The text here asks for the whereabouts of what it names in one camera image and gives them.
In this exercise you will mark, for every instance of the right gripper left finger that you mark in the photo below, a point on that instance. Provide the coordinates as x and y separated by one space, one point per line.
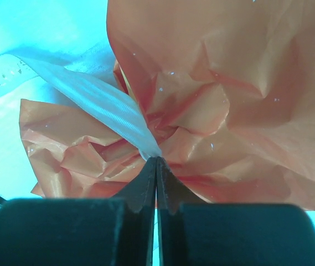
82 231

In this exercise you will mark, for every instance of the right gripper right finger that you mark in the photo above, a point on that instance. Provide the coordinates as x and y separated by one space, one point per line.
194 232

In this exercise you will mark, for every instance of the orange wrapping paper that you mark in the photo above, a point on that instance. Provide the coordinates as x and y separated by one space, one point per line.
227 88

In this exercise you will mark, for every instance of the cream printed ribbon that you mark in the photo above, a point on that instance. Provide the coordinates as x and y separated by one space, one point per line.
104 102

